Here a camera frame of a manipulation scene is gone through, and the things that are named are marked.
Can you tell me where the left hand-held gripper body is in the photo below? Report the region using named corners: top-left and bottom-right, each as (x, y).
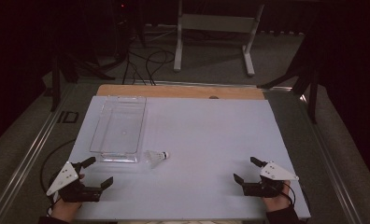
top-left (46, 161), bottom-right (103, 203)

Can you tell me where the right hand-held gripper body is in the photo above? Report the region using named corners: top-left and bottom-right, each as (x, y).
top-left (241, 161), bottom-right (300, 199)

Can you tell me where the clear plastic container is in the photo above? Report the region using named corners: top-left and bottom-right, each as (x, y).
top-left (89, 95), bottom-right (148, 163)

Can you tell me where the white shuttlecock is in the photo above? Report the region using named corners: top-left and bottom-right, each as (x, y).
top-left (143, 149), bottom-right (171, 169)

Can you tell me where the person's right hand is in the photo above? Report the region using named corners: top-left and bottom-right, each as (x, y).
top-left (262, 180), bottom-right (292, 214)

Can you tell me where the person's left hand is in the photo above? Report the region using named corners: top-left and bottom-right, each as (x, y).
top-left (50, 173), bottom-right (85, 224)

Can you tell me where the white table board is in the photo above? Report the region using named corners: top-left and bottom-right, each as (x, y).
top-left (68, 95), bottom-right (312, 221)

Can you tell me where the black tripod stand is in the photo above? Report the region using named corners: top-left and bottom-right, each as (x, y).
top-left (257, 36), bottom-right (320, 125)
top-left (50, 36), bottom-right (116, 113)

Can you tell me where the wooden table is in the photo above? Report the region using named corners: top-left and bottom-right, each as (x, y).
top-left (96, 84), bottom-right (266, 101)

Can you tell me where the white metal stand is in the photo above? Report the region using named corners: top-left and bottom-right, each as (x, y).
top-left (173, 0), bottom-right (265, 77)

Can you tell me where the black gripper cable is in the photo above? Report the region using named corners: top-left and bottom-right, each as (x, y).
top-left (39, 138), bottom-right (77, 194)
top-left (266, 180), bottom-right (297, 207)

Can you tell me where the metal floor rail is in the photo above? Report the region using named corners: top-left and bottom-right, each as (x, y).
top-left (299, 92), bottom-right (366, 224)
top-left (0, 83), bottom-right (78, 224)

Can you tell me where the black floor cable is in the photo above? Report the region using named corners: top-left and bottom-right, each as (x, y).
top-left (121, 49), bottom-right (177, 87)

